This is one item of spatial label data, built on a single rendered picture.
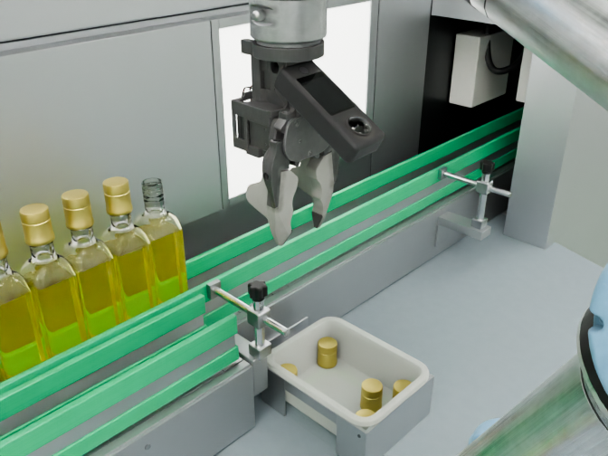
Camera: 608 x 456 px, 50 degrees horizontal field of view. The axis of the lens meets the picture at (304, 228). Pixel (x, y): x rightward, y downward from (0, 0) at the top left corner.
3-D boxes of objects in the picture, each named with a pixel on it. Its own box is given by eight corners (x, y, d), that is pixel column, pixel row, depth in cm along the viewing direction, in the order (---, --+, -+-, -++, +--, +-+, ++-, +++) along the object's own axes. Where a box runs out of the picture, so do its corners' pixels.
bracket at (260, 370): (232, 358, 109) (230, 324, 105) (270, 385, 103) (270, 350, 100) (215, 369, 106) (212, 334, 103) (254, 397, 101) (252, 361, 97)
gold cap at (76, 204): (85, 215, 88) (80, 185, 86) (99, 223, 86) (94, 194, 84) (61, 224, 86) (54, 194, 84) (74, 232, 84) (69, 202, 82)
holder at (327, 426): (308, 340, 123) (308, 306, 120) (430, 413, 107) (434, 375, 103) (239, 384, 112) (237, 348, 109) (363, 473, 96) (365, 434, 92)
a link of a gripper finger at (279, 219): (252, 231, 74) (263, 151, 71) (289, 248, 71) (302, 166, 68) (232, 234, 72) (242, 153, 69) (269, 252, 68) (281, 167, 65)
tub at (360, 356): (329, 350, 120) (330, 311, 116) (432, 411, 106) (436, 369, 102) (260, 398, 109) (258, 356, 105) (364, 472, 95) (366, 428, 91)
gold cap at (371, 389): (385, 405, 105) (387, 384, 103) (373, 417, 103) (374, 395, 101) (368, 394, 107) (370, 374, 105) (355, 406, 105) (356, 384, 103)
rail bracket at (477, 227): (439, 236, 152) (449, 146, 142) (504, 261, 142) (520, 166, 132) (427, 243, 149) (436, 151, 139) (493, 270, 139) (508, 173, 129)
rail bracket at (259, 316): (222, 319, 106) (217, 253, 101) (295, 366, 96) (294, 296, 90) (207, 327, 104) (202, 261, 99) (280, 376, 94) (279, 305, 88)
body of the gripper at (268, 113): (281, 136, 75) (280, 28, 70) (337, 155, 70) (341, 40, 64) (231, 153, 70) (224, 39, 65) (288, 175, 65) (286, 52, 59)
